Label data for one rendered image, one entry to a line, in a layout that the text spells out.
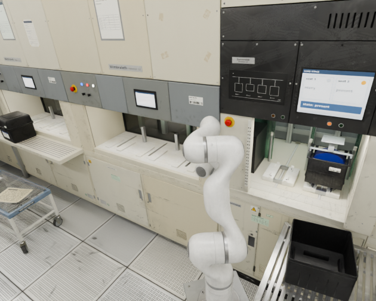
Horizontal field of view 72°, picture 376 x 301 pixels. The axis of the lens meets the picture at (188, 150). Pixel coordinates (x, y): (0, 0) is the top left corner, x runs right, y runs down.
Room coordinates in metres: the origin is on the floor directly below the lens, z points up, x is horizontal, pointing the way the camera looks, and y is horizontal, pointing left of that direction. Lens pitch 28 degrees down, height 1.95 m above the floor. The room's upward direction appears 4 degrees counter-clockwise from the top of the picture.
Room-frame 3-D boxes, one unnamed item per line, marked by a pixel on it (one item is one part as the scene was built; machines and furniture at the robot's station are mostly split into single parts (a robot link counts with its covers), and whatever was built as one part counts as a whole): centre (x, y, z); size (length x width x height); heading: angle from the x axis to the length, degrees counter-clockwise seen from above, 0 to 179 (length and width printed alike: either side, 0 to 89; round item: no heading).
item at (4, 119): (2.70, 1.88, 0.93); 0.30 x 0.28 x 0.26; 53
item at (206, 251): (0.71, -0.06, 1.07); 0.19 x 0.12 x 0.24; 90
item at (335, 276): (0.86, -0.61, 0.85); 0.28 x 0.28 x 0.17; 65
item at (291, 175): (1.53, -0.66, 0.89); 0.22 x 0.21 x 0.04; 146
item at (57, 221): (2.20, 1.87, 0.24); 0.97 x 0.52 x 0.48; 59
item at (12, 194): (2.08, 1.74, 0.47); 0.31 x 0.23 x 0.02; 78
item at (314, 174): (1.38, -0.88, 1.06); 0.24 x 0.20 x 0.32; 57
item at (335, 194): (1.38, -0.88, 0.89); 0.22 x 0.21 x 0.04; 146
